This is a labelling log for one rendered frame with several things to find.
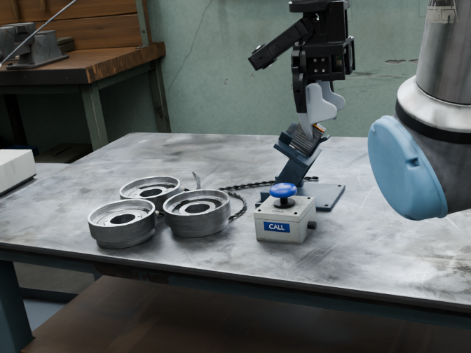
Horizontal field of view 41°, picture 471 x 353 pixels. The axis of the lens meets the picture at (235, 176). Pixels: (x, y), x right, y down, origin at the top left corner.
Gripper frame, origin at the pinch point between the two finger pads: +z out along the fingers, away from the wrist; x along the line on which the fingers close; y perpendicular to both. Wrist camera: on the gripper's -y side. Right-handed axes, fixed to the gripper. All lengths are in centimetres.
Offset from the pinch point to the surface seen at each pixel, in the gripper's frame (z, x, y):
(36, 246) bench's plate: 12.0, -24.7, -38.5
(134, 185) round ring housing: 8.7, -6.0, -31.0
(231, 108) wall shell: 37, 152, -84
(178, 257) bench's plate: 11.9, -23.9, -13.3
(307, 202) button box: 7.4, -12.1, 2.8
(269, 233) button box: 10.6, -16.9, -1.8
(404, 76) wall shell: 24, 148, -9
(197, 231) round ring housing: 10.9, -17.4, -13.2
